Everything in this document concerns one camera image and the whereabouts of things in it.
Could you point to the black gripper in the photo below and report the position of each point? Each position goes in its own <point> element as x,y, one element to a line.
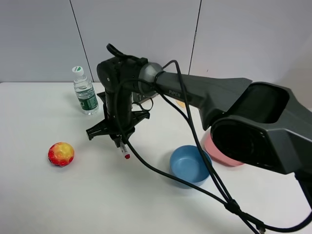
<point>119,119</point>

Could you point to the red white marker pen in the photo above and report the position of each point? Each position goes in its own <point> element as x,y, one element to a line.
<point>124,150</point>

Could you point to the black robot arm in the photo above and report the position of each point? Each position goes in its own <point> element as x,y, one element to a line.
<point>257,123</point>

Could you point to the brown cardboard box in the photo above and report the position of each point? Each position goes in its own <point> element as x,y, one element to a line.
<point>140,98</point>

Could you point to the red yellow bumpy ball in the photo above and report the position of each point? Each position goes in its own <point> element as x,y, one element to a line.
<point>61,154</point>

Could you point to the clear plastic water bottle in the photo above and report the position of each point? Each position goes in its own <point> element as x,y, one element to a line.
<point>85,92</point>

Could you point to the blue bowl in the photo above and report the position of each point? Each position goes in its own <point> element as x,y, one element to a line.
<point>187,164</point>

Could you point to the pink square plate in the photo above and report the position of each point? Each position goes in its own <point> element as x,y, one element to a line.
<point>218,156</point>

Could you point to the yellow spatula orange handle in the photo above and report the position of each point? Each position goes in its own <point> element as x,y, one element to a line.
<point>181,104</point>

